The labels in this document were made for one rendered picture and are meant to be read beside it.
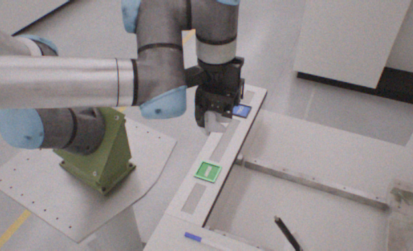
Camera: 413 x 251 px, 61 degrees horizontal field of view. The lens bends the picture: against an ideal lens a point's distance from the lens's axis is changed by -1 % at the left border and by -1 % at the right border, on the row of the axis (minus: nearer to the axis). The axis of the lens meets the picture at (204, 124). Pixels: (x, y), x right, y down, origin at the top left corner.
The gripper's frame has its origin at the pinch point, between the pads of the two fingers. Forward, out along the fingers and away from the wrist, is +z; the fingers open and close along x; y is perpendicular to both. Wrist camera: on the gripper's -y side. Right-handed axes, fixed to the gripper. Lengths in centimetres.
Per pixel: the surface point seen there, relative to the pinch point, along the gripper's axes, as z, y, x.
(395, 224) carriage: 23, 48, 9
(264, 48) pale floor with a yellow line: 111, -37, 227
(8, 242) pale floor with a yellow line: 111, -106, -9
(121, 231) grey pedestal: 58, -31, -4
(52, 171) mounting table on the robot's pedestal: 29, -48, -8
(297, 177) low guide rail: 26.2, 22.0, 17.0
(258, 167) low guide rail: 27.0, 10.3, 17.0
